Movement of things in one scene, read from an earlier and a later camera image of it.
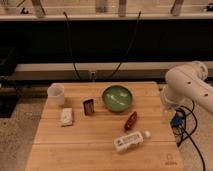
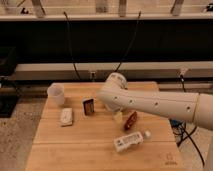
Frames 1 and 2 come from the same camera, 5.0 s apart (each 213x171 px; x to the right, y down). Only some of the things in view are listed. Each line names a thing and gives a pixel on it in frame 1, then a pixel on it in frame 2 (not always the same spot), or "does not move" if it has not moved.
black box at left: (9, 86) does not move
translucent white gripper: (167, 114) → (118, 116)
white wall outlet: (92, 75) does not move
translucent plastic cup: (56, 94) does not move
